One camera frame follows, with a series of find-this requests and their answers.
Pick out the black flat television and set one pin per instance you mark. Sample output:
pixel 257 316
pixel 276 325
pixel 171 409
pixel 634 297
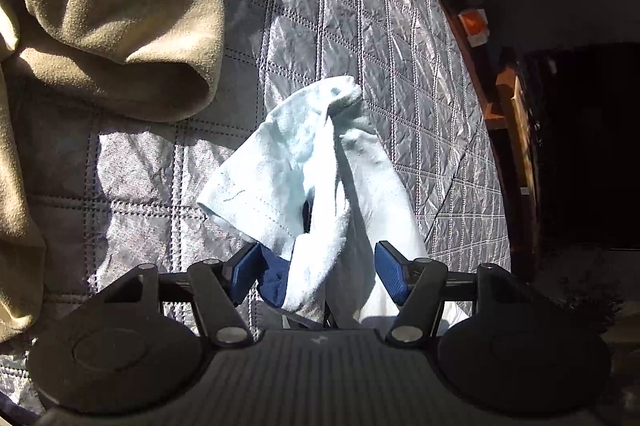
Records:
pixel 585 145

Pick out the beige fleece garment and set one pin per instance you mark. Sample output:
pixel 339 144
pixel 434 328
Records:
pixel 100 5

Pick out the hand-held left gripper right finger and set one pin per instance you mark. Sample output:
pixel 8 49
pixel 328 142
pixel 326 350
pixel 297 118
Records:
pixel 392 273

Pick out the grey quilted blanket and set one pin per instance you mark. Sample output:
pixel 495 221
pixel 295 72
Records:
pixel 350 30

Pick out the orange tissue box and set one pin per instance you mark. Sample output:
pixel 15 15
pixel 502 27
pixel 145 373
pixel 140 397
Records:
pixel 474 25

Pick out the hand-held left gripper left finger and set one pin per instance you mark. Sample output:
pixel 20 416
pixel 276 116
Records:
pixel 245 273

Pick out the white blue printed t-shirt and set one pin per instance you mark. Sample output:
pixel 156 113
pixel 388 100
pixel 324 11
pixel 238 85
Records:
pixel 310 165

